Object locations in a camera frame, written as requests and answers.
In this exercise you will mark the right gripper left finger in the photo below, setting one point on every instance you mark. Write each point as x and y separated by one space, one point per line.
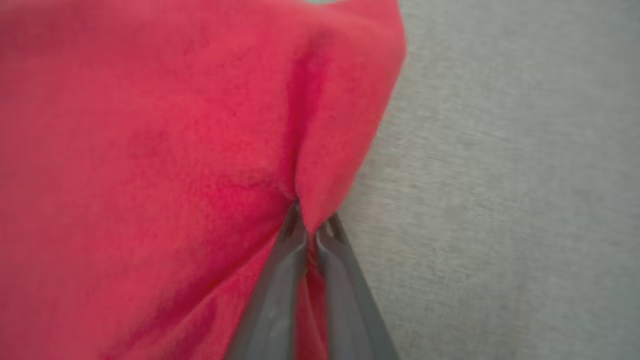
275 300

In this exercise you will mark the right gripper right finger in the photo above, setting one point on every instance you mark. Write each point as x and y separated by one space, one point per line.
350 310

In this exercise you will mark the red white-sleeved jersey shirt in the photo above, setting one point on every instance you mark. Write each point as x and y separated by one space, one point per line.
150 150

